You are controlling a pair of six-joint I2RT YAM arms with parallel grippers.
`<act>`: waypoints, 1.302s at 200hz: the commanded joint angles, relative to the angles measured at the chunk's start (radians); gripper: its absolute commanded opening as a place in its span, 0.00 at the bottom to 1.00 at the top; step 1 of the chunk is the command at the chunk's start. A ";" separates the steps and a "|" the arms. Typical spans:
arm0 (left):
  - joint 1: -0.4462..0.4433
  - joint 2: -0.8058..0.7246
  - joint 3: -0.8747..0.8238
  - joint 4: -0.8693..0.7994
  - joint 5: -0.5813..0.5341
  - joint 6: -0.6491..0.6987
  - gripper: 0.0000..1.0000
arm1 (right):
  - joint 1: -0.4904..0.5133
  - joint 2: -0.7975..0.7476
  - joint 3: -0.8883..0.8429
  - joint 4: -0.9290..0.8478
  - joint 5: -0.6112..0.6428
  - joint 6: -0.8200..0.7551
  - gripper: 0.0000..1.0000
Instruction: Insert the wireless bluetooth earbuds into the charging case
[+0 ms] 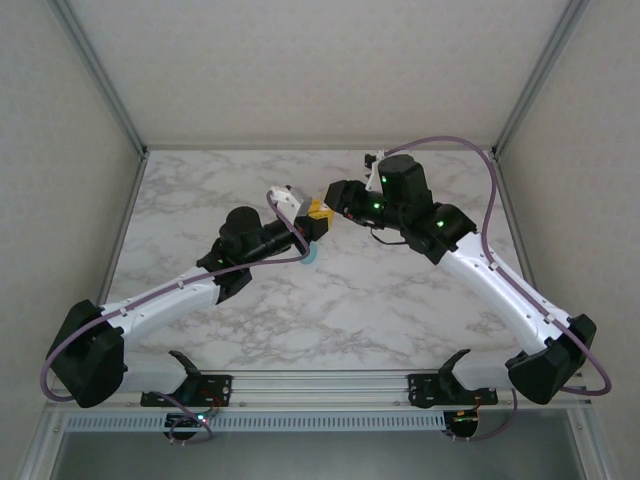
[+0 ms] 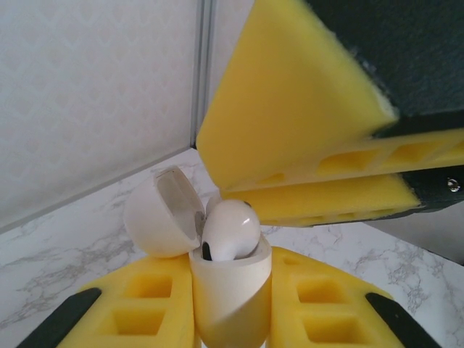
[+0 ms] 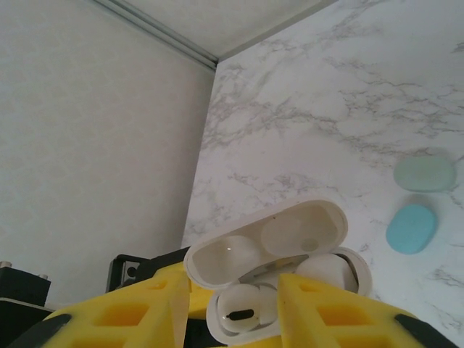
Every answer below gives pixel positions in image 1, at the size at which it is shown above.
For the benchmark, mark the blue earbud charging case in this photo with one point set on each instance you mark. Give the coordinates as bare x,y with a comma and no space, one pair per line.
311,259

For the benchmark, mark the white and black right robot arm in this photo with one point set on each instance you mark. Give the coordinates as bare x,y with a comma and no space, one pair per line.
490,280

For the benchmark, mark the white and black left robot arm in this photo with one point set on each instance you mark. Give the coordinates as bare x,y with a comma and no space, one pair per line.
165,300

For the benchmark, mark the left controller board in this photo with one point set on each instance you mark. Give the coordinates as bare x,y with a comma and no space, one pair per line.
192,422

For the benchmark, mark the controller board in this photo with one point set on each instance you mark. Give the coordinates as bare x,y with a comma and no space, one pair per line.
192,422
462,422

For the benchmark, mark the right controller board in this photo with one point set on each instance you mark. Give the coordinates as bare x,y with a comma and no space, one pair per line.
462,422

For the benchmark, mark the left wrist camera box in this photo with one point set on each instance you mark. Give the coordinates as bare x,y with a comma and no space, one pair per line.
295,197

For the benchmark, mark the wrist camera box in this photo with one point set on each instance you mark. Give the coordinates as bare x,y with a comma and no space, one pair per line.
295,197
374,181

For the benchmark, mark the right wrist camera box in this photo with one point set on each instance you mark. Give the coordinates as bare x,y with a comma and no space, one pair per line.
374,181

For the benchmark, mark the aluminium table back rail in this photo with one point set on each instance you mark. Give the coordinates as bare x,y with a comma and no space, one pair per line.
250,147

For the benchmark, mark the aluminium table side rail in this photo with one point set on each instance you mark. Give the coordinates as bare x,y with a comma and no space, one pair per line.
511,210
125,220

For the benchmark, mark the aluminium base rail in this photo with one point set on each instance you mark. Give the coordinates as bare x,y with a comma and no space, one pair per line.
325,385

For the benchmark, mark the aluminium frame post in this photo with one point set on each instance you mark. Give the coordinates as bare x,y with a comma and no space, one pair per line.
103,75
539,75

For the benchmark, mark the aluminium frame leg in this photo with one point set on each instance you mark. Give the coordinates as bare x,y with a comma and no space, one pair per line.
595,450
42,460

